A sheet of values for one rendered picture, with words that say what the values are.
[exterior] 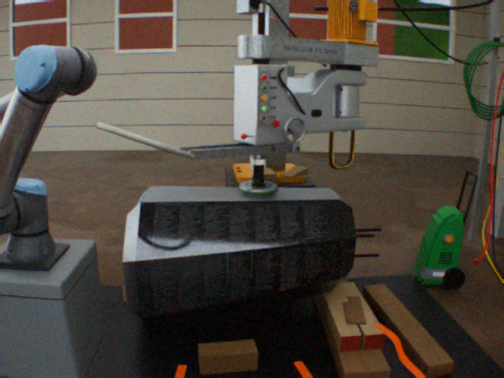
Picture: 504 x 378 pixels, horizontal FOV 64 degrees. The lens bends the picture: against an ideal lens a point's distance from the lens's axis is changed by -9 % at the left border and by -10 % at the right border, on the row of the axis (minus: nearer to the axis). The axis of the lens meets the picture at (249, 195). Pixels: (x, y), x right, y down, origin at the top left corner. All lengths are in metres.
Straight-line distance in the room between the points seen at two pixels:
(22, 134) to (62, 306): 0.60
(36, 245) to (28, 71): 0.71
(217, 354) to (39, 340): 0.99
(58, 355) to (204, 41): 7.36
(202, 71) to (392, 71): 3.67
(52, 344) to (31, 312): 0.14
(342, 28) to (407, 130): 6.51
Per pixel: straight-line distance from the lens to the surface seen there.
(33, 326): 1.63
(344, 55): 2.67
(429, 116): 9.26
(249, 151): 2.32
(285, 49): 2.36
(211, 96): 8.45
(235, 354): 2.31
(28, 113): 1.21
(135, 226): 2.35
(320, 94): 2.55
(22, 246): 1.64
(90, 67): 1.21
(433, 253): 3.38
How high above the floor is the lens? 1.50
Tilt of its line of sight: 16 degrees down
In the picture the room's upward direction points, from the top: 1 degrees clockwise
